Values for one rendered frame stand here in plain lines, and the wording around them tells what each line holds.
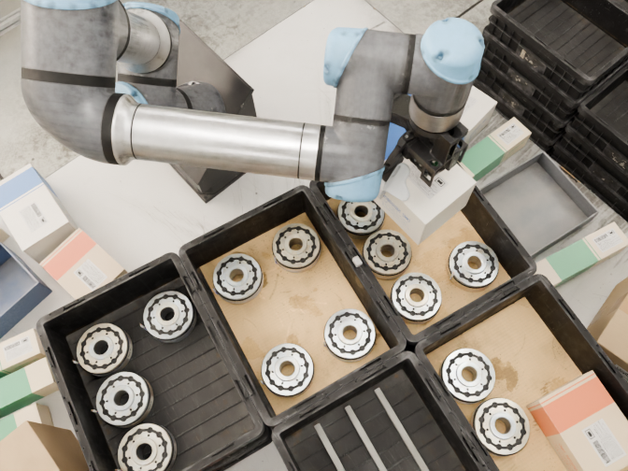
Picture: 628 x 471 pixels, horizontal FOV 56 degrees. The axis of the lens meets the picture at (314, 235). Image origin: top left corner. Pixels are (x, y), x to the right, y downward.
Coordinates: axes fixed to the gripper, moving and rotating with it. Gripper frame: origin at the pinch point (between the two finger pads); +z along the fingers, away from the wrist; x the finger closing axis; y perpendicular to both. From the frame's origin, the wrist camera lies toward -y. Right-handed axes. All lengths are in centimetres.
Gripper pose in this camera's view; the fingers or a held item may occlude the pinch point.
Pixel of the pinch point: (407, 171)
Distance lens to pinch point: 105.1
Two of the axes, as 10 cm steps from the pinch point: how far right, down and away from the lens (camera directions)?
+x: 7.7, -6.0, 2.3
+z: 0.3, 3.9, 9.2
